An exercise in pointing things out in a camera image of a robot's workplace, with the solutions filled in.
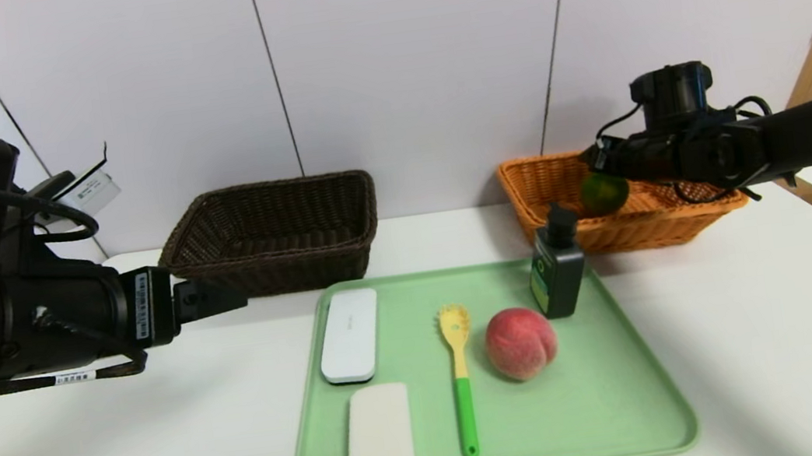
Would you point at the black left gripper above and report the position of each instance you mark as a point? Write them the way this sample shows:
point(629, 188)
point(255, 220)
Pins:
point(152, 306)

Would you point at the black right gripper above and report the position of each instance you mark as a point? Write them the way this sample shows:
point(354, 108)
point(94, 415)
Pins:
point(607, 151)

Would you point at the green citrus fruit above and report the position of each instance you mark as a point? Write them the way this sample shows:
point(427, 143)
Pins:
point(604, 195)

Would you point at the dark green bottle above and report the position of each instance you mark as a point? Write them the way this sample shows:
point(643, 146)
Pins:
point(560, 278)

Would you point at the white oblong case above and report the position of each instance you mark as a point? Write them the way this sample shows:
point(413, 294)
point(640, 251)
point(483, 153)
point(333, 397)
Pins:
point(350, 337)

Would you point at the pink peach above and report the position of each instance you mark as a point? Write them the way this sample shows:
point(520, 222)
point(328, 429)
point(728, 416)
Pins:
point(521, 344)

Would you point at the white sponge block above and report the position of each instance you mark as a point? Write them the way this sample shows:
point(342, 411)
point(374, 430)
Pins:
point(378, 436)

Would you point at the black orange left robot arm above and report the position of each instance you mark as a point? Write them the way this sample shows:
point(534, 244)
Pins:
point(9, 312)

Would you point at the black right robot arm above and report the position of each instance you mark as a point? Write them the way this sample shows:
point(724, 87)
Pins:
point(808, 124)

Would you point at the orange wicker basket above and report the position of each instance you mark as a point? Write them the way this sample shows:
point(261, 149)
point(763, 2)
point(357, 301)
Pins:
point(549, 185)

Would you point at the dark brown wicker basket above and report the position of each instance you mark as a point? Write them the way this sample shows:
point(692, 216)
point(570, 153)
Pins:
point(274, 237)

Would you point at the light green plastic tray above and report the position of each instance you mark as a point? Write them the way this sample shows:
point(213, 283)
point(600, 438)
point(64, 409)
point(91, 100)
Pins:
point(556, 412)

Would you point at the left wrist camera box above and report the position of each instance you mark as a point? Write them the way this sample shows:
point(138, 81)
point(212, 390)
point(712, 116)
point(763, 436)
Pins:
point(91, 192)

